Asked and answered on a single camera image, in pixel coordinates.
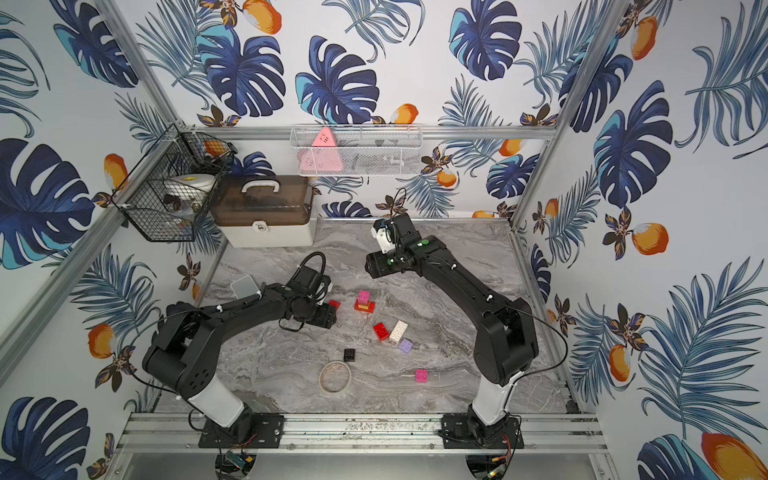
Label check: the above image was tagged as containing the pink triangle object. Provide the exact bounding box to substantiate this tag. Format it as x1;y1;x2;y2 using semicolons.
298;127;344;175

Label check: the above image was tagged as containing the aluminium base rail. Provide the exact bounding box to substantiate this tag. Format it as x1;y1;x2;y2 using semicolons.
116;413;608;455

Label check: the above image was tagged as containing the grey square card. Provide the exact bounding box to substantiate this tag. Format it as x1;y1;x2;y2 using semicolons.
230;275;262;301

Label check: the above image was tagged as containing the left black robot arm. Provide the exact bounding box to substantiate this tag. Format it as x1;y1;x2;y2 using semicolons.
142;266;337;429

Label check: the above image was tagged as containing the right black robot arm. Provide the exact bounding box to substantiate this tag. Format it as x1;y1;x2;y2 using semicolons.
365;214;539;426

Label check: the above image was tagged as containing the clear wall shelf basket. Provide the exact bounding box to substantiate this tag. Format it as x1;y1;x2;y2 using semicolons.
290;124;423;177

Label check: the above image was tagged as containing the lilac 2x2 lego brick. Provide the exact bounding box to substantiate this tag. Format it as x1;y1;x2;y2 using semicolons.
399;339;414;354

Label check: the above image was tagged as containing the red 2x2 lego brick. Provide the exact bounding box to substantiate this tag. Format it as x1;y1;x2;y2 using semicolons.
373;323;390;341

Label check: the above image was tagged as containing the white 2x4 lego brick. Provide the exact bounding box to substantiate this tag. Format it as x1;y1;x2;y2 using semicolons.
388;320;408;344

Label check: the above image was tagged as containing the pink 2x2 lego brick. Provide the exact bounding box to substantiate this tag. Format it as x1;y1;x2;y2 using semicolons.
357;290;370;306

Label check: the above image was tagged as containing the red 2x4 lego brick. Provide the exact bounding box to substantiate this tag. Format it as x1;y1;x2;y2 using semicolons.
354;302;376;314

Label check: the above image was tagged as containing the tape roll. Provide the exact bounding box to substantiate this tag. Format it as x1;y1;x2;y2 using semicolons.
318;361;352;394

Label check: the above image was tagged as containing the black wire basket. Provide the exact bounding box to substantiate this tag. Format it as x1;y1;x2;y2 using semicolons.
110;124;237;243

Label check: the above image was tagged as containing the white bowl in basket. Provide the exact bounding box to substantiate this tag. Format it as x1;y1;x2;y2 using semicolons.
163;174;216;198

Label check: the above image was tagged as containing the brown lid storage box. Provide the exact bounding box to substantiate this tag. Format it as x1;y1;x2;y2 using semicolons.
210;175;317;249

